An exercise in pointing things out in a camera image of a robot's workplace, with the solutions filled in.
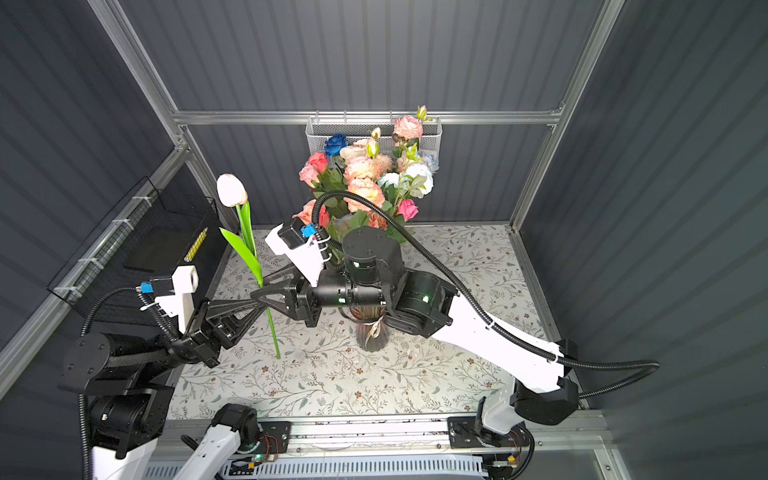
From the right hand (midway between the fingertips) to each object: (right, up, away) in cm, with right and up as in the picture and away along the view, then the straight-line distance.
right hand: (258, 296), depth 44 cm
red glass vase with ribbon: (+15, -15, +34) cm, 40 cm away
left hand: (+1, -2, +1) cm, 2 cm away
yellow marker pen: (-31, +5, +30) cm, 44 cm away
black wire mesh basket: (-45, +12, +36) cm, 59 cm away
